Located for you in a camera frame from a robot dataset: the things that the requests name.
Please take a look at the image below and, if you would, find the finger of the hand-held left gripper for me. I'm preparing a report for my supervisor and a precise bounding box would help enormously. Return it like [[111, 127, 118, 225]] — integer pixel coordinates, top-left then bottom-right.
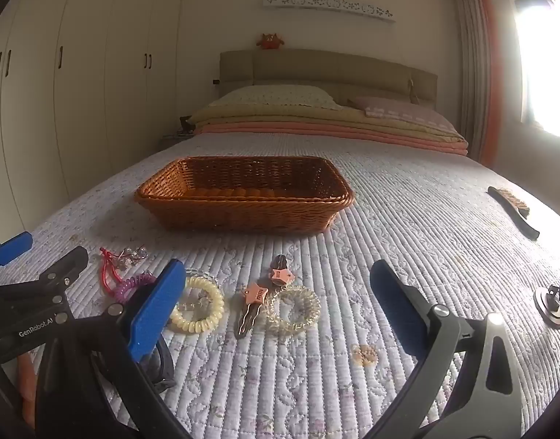
[[33, 246, 90, 296], [0, 232, 35, 289]]

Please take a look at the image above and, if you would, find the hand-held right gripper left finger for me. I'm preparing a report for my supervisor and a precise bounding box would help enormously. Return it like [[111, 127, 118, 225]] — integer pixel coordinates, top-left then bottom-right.
[[35, 258, 192, 439]]

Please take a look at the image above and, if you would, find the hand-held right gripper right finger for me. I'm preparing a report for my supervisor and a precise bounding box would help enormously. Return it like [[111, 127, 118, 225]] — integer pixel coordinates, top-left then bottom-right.
[[370, 260, 525, 439]]

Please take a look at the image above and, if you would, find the purple spiral hair tie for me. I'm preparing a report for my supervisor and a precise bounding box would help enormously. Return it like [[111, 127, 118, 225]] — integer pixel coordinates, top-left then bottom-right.
[[110, 272, 156, 305]]

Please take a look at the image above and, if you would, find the red cord crystal bead tie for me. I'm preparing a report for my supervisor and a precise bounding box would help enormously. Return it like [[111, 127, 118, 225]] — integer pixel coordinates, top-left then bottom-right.
[[99, 244, 149, 303]]

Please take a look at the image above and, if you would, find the black hair band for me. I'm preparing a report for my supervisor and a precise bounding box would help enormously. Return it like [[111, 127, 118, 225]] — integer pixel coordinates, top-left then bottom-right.
[[138, 329, 177, 391]]

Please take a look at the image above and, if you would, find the cream spiral hair tie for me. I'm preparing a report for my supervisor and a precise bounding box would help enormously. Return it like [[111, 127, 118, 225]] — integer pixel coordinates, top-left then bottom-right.
[[168, 275, 226, 334]]

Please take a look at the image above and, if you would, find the clear spiral hair tie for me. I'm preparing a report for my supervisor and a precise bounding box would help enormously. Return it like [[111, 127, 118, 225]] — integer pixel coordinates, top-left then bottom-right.
[[265, 285, 321, 334]]

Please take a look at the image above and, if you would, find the light blue hair clip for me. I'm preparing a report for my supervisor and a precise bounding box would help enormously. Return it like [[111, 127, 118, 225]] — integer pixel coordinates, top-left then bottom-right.
[[234, 282, 269, 340]]

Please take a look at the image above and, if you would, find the small pink hair clip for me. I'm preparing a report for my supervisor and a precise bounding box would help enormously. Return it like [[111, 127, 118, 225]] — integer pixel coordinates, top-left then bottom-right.
[[268, 255, 296, 289]]

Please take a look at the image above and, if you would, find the brown wicker basket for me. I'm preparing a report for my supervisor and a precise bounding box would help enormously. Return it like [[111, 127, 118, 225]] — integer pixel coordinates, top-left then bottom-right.
[[135, 155, 355, 235]]

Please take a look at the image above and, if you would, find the person's left hand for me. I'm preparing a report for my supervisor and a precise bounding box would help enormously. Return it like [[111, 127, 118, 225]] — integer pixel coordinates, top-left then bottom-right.
[[16, 352, 38, 429]]

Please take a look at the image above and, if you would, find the beige nightstand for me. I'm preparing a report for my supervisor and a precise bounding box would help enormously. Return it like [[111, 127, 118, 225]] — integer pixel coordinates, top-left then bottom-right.
[[158, 132, 195, 153]]

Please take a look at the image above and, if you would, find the white wardrobe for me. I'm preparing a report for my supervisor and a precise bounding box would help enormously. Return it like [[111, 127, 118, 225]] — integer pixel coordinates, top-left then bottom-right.
[[0, 0, 189, 234]]

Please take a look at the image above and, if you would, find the pink folded blanket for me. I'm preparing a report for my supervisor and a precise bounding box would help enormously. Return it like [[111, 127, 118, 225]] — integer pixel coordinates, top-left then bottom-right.
[[193, 121, 469, 156]]

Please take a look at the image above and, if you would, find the pink pillow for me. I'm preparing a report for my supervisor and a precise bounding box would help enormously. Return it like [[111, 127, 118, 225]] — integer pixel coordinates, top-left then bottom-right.
[[347, 96, 457, 130]]

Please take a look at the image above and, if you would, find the yellow folded blanket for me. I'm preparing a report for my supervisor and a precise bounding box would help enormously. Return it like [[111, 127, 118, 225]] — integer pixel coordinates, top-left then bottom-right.
[[189, 104, 466, 143]]

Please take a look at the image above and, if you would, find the white floral pillow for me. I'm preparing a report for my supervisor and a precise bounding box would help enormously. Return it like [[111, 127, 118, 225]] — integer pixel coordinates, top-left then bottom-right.
[[207, 85, 344, 111]]

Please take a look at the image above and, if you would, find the beige padded headboard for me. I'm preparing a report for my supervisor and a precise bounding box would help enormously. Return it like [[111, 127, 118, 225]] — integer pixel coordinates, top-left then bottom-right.
[[219, 49, 438, 106]]

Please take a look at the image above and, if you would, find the orange curtain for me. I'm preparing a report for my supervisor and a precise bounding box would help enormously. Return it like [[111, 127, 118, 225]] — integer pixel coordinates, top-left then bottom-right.
[[472, 0, 501, 168]]

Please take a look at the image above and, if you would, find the beige curtain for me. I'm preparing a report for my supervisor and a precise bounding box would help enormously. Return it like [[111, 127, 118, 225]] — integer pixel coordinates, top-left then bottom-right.
[[447, 0, 484, 160]]

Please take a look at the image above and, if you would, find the window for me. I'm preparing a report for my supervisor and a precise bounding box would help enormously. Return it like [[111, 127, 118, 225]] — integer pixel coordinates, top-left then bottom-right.
[[508, 0, 560, 142]]

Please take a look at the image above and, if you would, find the red plush toy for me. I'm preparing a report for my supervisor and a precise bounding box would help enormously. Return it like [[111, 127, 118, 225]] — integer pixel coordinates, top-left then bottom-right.
[[256, 33, 286, 51]]

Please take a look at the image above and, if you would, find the black handled bed brush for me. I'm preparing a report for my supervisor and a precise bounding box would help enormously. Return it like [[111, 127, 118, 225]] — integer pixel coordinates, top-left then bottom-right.
[[487, 186, 540, 240]]

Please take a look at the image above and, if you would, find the black suction mount stand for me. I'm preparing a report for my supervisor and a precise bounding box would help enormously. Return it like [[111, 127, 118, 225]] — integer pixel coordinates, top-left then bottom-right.
[[533, 187, 560, 330]]

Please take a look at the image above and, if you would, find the white carved wall decoration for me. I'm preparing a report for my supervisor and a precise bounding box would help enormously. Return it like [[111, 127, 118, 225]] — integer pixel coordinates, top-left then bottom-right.
[[263, 0, 396, 23]]

